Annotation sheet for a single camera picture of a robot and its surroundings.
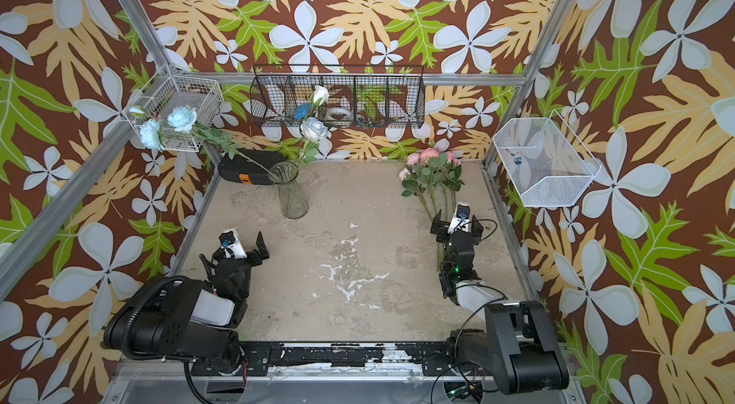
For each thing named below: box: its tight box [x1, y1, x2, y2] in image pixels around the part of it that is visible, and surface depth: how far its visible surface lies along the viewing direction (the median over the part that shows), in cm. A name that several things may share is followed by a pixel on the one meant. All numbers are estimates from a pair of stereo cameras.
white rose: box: [310, 84, 331, 109], surface depth 82 cm
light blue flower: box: [139, 104, 274, 176], surface depth 68 cm
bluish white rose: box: [300, 116, 333, 142], surface depth 77 cm
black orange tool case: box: [217, 148, 286, 185], surface depth 88 cm
